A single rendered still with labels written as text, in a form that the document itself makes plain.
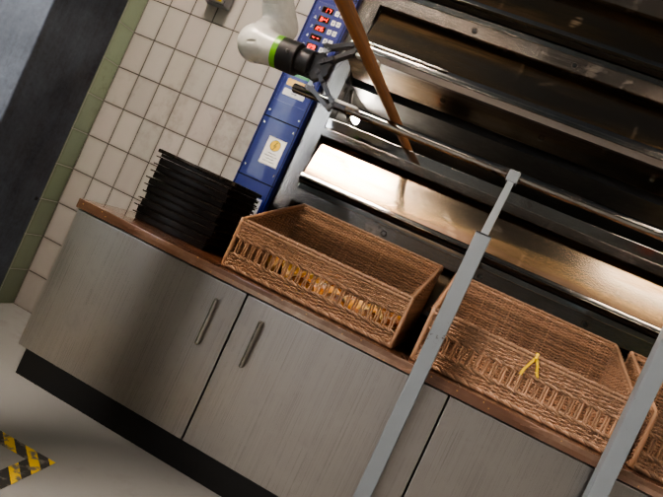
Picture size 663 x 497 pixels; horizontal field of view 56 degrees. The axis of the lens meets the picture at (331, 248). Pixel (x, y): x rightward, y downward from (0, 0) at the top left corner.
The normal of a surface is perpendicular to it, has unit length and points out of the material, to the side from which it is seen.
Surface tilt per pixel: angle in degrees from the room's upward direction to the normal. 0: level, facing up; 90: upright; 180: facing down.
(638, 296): 70
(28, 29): 90
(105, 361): 90
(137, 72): 90
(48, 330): 90
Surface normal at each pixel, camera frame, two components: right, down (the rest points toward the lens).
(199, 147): -0.23, -0.08
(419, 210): -0.07, -0.39
